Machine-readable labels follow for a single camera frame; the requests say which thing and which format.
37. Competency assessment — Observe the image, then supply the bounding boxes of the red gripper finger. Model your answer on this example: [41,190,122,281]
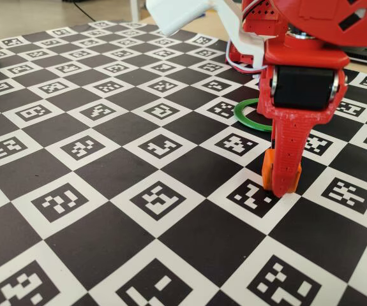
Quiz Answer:
[269,122,277,151]
[271,115,314,197]

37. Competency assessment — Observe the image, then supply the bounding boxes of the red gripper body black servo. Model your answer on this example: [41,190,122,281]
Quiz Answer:
[256,41,350,126]

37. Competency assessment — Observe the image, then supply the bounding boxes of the orange cube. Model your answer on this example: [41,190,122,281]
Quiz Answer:
[262,149,301,194]

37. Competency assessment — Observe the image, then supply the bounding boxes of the green ring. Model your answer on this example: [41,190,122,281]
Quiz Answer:
[234,98,275,133]

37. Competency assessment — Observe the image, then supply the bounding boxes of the red white servo wires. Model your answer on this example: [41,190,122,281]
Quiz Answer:
[225,41,269,76]

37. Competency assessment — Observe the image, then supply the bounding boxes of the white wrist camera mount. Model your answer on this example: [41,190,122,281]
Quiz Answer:
[146,0,269,69]

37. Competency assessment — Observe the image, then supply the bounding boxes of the thin black floor cable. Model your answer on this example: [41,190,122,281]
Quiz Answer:
[70,0,98,22]

